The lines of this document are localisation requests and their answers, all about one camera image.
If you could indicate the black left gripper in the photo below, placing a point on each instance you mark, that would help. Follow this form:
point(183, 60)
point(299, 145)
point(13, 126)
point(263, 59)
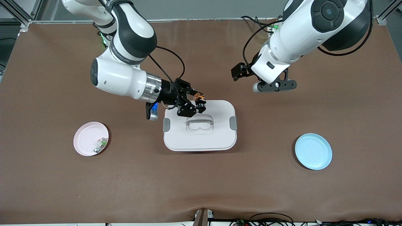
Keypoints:
point(239, 72)

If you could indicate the orange push button switch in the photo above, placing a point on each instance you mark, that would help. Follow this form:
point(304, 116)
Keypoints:
point(200, 98)

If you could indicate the light blue round plate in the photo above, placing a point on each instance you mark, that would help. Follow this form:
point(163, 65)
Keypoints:
point(313, 151)

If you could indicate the brown table mat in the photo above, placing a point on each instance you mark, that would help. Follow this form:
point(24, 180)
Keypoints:
point(201, 188)

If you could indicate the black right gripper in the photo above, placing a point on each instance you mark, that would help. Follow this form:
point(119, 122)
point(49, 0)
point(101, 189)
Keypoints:
point(170, 94)

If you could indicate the white lidded storage box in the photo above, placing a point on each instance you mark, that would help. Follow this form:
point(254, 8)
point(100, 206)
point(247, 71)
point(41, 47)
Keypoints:
point(201, 141)

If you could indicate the green push button switch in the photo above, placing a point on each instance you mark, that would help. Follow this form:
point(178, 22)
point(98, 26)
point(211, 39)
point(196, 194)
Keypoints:
point(100, 145)

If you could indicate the pale pink round plate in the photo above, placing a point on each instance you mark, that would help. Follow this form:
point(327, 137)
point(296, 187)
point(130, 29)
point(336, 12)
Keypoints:
point(86, 138)

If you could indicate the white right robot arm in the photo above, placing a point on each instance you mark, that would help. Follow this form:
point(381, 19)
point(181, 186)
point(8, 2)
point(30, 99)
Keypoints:
point(119, 75)

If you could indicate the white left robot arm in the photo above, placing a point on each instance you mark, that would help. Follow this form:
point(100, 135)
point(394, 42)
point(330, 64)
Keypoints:
point(298, 34)

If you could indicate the aluminium frame post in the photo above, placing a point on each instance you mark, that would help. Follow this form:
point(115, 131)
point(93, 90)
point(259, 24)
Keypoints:
point(384, 15)
point(22, 15)

